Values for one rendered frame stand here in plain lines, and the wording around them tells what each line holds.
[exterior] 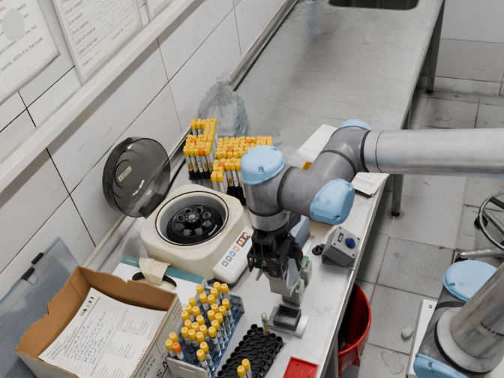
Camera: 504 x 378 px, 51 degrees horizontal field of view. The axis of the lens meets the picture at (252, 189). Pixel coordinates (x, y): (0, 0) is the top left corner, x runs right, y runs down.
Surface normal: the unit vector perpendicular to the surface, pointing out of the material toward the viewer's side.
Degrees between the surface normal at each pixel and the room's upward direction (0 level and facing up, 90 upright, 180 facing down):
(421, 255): 0
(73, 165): 90
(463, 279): 8
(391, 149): 48
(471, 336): 84
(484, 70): 90
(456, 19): 90
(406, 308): 0
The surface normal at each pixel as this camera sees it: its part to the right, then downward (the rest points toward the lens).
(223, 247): 0.85, 0.28
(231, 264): 0.25, -0.54
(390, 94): -0.12, -0.72
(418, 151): -0.61, -0.08
